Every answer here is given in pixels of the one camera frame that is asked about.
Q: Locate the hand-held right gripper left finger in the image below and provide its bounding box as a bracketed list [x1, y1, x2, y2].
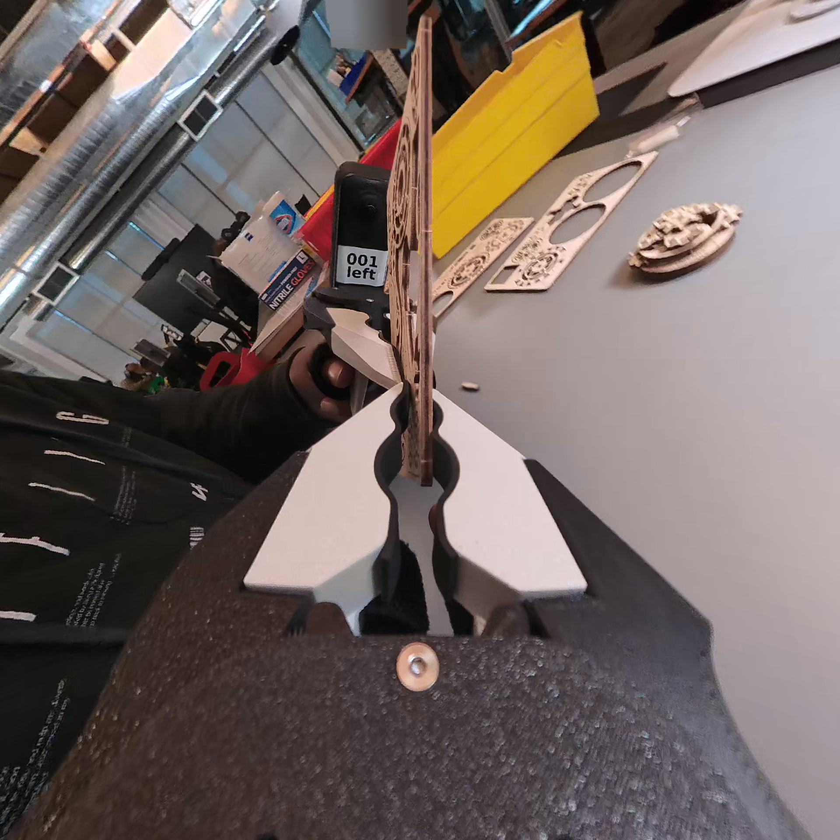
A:
[243, 384, 411, 636]

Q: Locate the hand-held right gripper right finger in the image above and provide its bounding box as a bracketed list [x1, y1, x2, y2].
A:
[430, 388, 588, 636]

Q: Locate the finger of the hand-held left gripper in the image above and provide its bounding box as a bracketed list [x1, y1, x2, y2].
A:
[327, 308, 403, 389]

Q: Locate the ring-pattern wooden puzzle sheet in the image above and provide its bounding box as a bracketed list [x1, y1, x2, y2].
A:
[384, 14, 437, 488]

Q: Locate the person's left forearm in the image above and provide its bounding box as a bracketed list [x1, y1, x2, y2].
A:
[144, 357, 329, 483]

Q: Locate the grey desk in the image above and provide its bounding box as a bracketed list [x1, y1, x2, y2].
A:
[420, 62, 840, 840]

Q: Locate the black desk mat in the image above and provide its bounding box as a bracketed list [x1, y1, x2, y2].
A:
[551, 59, 840, 142]

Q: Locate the person's left hand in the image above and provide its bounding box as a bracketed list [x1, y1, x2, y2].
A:
[289, 344, 358, 424]

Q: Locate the white wipes canister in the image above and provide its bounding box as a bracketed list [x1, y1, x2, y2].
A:
[261, 190, 309, 238]

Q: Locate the blue white glove box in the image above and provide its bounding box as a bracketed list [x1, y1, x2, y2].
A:
[259, 251, 324, 315]

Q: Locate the white cardboard box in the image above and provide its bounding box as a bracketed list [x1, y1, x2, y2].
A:
[220, 215, 299, 293]

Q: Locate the red bag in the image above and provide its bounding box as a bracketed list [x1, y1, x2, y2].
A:
[199, 348, 271, 392]

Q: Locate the gear-pattern wooden puzzle sheet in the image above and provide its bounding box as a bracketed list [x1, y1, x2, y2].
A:
[430, 217, 536, 319]

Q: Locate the yellow plastic bin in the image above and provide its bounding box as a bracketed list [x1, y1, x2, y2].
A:
[430, 12, 600, 260]

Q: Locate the white air vent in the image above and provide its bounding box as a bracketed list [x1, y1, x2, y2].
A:
[177, 91, 224, 137]
[33, 262, 83, 304]

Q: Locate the large black monitor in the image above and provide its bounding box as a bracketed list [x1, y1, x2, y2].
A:
[131, 225, 232, 342]

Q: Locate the two-hole wooden puzzle sheet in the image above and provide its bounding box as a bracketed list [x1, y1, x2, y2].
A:
[484, 151, 659, 293]

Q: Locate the clear plastic bag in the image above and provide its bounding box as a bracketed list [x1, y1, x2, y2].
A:
[626, 115, 694, 156]

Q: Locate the round wooden gear model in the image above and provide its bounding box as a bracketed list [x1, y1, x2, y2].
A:
[626, 202, 744, 273]

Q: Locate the white document stand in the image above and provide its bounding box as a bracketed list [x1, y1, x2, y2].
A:
[668, 0, 840, 99]

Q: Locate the silver ventilation duct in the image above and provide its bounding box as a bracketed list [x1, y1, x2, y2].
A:
[0, 39, 277, 257]
[0, 0, 132, 112]
[0, 98, 231, 316]

